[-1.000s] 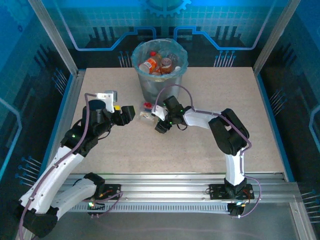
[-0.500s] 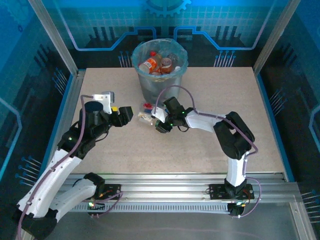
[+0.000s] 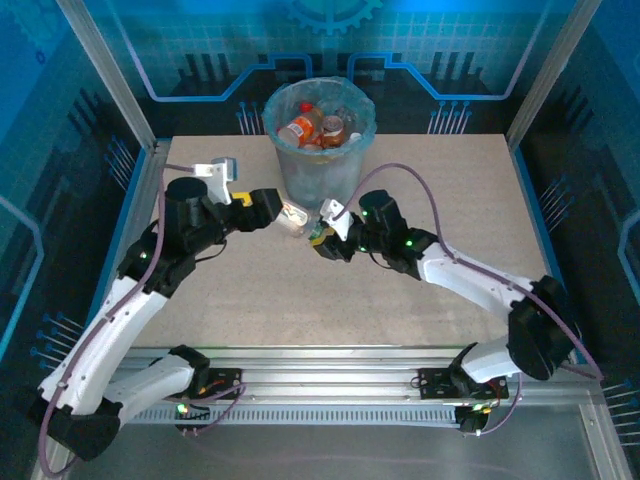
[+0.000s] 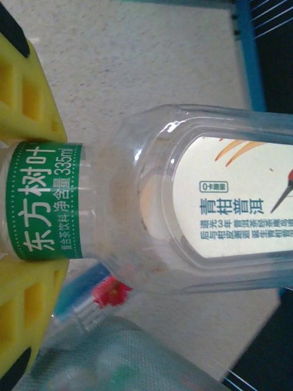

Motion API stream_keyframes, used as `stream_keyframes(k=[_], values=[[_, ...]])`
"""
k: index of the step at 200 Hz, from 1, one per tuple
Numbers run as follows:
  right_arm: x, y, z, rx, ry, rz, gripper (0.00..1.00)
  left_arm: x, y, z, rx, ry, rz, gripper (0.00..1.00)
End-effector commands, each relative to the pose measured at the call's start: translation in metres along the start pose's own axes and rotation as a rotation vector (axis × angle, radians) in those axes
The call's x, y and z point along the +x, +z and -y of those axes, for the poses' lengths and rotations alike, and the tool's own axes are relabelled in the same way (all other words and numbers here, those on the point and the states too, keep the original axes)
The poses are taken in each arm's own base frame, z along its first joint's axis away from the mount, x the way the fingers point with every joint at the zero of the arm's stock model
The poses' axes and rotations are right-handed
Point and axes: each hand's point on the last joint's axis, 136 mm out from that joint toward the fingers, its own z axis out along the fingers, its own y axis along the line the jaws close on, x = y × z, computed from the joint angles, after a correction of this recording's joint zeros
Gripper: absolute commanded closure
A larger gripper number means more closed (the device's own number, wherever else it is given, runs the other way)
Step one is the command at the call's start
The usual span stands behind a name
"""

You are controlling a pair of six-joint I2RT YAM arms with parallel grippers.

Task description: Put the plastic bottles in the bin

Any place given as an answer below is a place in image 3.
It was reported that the grey slotted cable duct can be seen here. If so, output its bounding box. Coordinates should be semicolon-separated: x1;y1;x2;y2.
79;405;464;427

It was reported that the white bottle green cap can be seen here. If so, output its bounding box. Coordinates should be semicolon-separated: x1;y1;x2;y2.
277;198;325;241

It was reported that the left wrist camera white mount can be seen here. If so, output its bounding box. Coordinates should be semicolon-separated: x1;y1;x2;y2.
192;156;239;206

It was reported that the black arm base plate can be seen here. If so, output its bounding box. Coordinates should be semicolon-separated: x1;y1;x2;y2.
199;367;245;401
417;367;509;401

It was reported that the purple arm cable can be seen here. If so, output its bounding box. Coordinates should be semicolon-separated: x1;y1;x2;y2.
38;162;247;476
337;163;606;436

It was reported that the grey metal front panel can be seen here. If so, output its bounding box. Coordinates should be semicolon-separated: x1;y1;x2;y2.
32;422;634;480

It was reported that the blue plastic bin liner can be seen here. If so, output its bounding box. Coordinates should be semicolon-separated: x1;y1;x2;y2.
262;75;377;160

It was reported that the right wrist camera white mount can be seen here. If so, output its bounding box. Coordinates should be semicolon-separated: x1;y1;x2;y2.
318;198;355;240

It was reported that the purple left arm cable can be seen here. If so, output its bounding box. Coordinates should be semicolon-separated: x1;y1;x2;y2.
38;162;247;476

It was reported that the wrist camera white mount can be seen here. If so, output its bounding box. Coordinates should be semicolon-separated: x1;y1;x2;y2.
318;198;355;240
192;156;239;206

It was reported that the grey translucent bin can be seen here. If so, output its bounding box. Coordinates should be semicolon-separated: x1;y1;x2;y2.
262;77;377;210

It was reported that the aluminium frame post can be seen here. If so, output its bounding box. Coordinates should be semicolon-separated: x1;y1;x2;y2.
55;0;157;152
505;0;604;150

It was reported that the aluminium front beam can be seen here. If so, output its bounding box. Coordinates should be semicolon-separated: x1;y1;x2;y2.
59;346;609;409

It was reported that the aluminium table side rail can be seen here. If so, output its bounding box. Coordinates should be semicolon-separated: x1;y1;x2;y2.
82;139;174;364

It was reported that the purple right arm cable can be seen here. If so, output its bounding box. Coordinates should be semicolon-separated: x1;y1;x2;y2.
337;163;606;436

